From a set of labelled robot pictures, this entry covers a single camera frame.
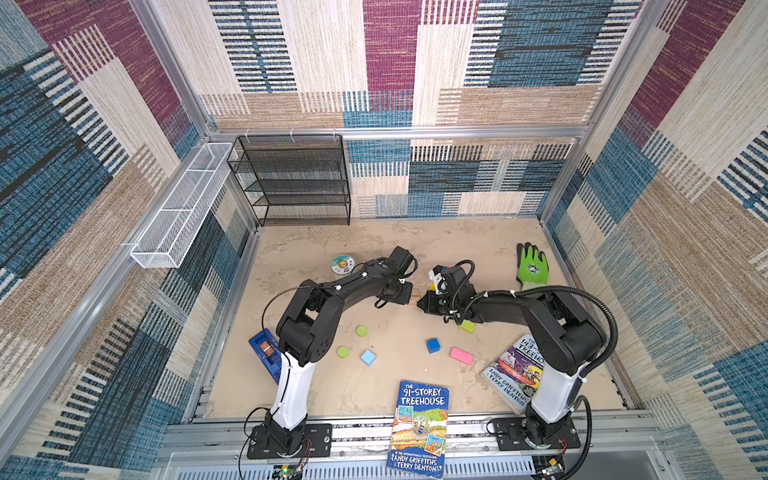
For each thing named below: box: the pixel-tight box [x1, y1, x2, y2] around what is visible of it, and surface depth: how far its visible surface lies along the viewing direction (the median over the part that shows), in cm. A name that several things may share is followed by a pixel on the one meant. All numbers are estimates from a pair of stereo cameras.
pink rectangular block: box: [449, 346, 475, 365], surface depth 87 cm
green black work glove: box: [516, 242, 549, 290], surface depth 107 cm
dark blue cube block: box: [426, 338, 441, 354], surface depth 89 cm
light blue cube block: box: [360, 349, 376, 367], surface depth 87 cm
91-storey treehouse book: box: [386, 379, 450, 480], surface depth 74 cm
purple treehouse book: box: [481, 333, 545, 415], surface depth 83 cm
